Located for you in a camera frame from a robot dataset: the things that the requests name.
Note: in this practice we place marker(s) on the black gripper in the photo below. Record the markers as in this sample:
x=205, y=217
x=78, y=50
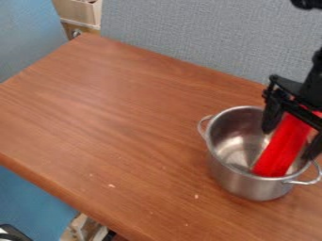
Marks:
x=299, y=99

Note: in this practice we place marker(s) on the red plastic block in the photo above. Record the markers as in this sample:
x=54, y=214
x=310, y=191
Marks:
x=285, y=146

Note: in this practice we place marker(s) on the stainless steel pot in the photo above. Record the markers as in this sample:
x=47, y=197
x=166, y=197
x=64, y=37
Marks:
x=235, y=142

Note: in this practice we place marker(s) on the dark object bottom corner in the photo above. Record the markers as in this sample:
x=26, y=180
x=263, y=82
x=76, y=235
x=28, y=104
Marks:
x=11, y=234

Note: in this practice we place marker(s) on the light wooden furniture piece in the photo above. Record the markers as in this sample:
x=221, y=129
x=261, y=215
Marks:
x=79, y=16

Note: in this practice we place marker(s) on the wooden frame under table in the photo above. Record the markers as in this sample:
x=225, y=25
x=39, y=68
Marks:
x=83, y=229

